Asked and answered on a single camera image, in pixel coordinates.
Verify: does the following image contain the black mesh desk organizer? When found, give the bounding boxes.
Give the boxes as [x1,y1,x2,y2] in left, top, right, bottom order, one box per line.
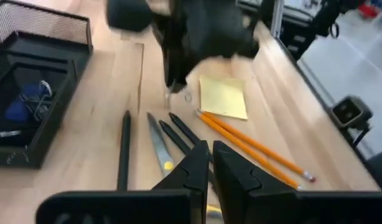
[0,0,94,169]

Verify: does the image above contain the black drawer cabinet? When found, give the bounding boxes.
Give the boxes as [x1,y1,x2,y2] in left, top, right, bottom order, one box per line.
[279,12,318,62]

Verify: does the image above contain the black table-level camera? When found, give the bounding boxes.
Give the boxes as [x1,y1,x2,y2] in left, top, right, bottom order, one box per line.
[330,94,375,147]

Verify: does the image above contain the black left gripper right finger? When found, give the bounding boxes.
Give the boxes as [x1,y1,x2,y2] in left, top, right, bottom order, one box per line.
[212,140,300,224]

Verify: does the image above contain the blue binder clip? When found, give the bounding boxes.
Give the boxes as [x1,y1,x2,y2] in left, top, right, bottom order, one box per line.
[3,80,54,123]

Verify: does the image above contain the orange pencil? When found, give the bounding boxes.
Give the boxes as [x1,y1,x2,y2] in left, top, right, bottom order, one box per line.
[195,108,304,191]
[202,111,317,184]

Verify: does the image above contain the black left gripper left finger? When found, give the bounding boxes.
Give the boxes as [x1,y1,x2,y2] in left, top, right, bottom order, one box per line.
[151,139,210,224]

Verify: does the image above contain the yellow sticky note pad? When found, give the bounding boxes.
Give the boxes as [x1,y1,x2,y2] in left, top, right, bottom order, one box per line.
[198,75,249,121]

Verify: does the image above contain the yellow-handled scissors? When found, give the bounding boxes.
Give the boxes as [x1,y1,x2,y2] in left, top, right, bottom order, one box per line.
[146,111,223,220]

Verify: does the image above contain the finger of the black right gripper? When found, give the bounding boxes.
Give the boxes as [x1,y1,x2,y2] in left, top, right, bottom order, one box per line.
[162,46,177,93]
[175,46,192,92]

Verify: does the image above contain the black chair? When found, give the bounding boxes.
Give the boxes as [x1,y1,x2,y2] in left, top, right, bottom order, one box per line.
[366,149,382,191]

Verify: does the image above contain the black aluminium table frame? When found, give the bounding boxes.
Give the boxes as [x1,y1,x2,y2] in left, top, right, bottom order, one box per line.
[270,18,382,190]

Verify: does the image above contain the black pen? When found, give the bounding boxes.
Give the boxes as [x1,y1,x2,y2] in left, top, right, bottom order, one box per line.
[116,109,132,192]
[168,111,214,164]
[158,119,192,156]

